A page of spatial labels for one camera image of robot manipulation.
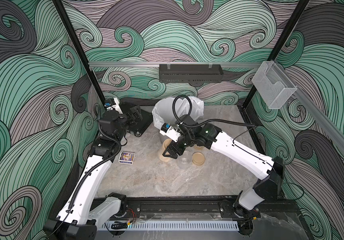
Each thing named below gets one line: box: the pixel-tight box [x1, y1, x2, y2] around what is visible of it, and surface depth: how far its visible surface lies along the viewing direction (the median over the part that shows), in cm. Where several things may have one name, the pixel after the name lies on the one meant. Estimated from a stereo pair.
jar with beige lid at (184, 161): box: [177, 148, 193, 169], surface depth 89 cm
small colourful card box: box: [118, 151, 136, 165], surface depth 92 cm
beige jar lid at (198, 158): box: [191, 152, 205, 166], surface depth 94 cm
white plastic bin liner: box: [152, 96, 205, 128], surface depth 83 cm
